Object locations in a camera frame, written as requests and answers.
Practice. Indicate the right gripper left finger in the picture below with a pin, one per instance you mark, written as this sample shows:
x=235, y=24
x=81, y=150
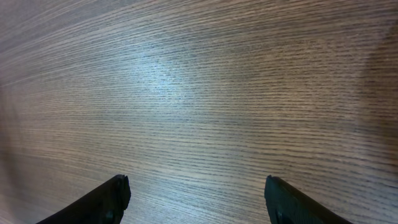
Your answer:
x=103, y=205

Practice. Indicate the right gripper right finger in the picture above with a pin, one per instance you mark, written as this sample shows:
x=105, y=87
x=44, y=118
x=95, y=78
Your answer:
x=287, y=205

